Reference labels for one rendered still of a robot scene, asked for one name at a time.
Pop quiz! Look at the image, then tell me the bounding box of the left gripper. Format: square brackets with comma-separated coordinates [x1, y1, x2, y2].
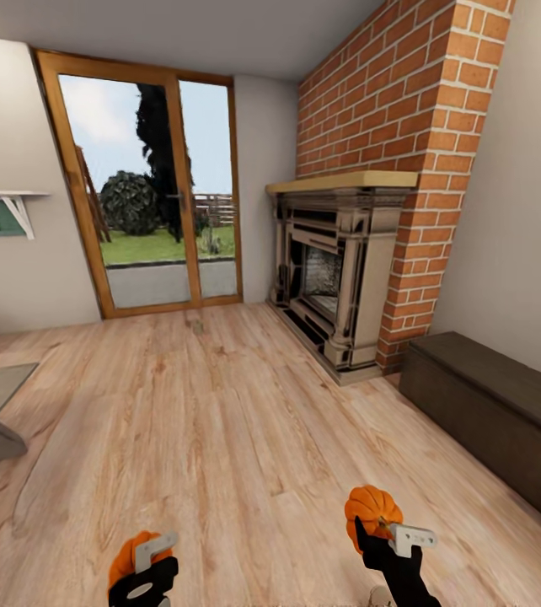
[108, 557, 179, 607]

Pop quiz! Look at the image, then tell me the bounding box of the pumpkin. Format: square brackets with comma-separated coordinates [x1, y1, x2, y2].
[344, 486, 404, 555]
[108, 532, 173, 590]

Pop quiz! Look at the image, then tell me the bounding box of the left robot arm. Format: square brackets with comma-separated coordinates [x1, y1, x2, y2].
[108, 532, 179, 607]

